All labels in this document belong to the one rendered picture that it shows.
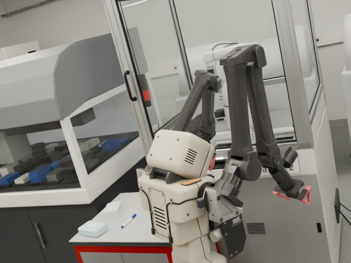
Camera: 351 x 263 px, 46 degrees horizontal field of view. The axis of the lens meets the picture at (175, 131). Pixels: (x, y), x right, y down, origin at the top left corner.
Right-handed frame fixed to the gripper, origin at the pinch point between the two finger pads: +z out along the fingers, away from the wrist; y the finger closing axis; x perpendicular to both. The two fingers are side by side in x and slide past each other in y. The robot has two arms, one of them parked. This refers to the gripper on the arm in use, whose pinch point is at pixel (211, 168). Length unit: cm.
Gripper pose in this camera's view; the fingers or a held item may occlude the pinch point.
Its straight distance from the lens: 229.0
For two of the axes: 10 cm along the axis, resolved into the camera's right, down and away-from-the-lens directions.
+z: 2.5, 9.3, 2.8
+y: 3.7, -3.6, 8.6
